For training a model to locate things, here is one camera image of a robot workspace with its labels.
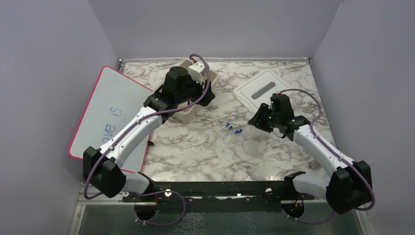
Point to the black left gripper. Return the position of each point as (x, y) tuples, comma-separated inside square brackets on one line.
[(208, 96)]

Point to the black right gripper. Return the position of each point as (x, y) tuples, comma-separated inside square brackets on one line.
[(258, 119)]

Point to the blue-capped test tube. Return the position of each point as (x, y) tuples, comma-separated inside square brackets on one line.
[(228, 126), (234, 136)]

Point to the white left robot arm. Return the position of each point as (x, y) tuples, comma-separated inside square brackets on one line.
[(102, 166)]

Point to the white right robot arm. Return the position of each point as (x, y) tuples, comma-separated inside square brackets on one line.
[(348, 185)]

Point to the beige plastic bin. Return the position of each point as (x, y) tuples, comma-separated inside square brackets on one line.
[(175, 81)]

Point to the white bin lid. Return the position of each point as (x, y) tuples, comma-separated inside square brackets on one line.
[(259, 89)]

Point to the pink-capped small bottle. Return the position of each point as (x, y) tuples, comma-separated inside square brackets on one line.
[(315, 165)]

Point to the pink-framed whiteboard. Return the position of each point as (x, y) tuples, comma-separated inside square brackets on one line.
[(114, 101)]

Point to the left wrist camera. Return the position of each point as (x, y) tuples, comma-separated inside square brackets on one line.
[(197, 72)]

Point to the black table edge rail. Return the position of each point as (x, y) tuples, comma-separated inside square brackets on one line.
[(211, 197)]

